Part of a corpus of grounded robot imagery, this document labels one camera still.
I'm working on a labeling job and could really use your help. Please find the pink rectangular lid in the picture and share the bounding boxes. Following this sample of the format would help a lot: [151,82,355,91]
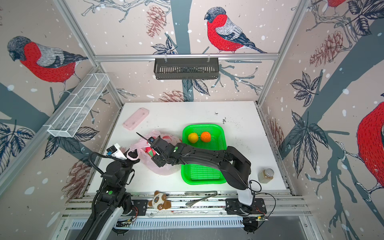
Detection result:
[123,108,150,131]

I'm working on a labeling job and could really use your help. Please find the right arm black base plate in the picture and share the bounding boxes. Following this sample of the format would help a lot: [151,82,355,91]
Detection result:
[225,198,267,216]

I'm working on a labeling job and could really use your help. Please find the orange fruit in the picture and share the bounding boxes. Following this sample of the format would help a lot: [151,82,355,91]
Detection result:
[200,132,212,143]

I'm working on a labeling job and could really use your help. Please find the panda plush toy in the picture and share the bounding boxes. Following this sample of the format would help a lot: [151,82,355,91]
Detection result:
[148,191,172,211]

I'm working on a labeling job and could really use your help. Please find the pink plastic bag with fruit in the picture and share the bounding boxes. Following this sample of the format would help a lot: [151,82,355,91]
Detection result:
[125,130,182,176]

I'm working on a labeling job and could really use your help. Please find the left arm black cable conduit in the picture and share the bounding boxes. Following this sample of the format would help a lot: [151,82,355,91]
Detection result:
[88,152,115,181]

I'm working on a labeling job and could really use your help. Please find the black hanging wall basket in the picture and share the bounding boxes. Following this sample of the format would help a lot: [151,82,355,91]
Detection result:
[154,58,219,80]

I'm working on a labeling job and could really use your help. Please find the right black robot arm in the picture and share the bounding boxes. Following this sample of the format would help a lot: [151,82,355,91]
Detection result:
[147,137,254,206]

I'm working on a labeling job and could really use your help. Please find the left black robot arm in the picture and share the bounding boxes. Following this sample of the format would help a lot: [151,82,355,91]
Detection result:
[77,153,140,240]

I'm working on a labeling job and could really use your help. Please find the green plastic basket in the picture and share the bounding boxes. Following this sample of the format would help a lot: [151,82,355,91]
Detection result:
[181,124,227,185]

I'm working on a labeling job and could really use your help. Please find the white wire mesh shelf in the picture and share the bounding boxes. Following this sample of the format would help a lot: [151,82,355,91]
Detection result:
[48,73,110,138]

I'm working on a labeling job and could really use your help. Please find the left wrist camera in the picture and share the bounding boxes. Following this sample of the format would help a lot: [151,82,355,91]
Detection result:
[107,144,128,161]

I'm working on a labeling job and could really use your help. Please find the aluminium horizontal frame bar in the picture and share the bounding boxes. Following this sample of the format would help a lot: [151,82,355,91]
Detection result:
[94,53,280,63]

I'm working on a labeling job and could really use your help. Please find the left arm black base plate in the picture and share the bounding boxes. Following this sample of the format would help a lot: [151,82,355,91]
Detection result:
[129,200,149,217]

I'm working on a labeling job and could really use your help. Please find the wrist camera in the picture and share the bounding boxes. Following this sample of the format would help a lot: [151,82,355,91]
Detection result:
[147,137,156,148]
[107,144,128,161]

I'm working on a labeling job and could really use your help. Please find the yellow fruit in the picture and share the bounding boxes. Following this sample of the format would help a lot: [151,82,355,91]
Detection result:
[188,133,199,144]

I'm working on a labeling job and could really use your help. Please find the metal tongs on rail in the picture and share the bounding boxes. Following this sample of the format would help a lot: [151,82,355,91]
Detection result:
[185,191,218,207]

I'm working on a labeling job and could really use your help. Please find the small glass jar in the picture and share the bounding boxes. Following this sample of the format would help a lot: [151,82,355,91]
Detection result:
[258,168,275,184]

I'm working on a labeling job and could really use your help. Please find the red dragon fruit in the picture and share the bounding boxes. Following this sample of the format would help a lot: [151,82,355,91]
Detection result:
[145,147,157,158]

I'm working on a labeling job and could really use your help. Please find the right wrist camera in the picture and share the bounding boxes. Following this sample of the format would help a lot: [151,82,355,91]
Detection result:
[147,137,156,148]

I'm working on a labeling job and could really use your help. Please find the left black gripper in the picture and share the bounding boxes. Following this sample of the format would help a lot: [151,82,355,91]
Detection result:
[119,144,140,187]

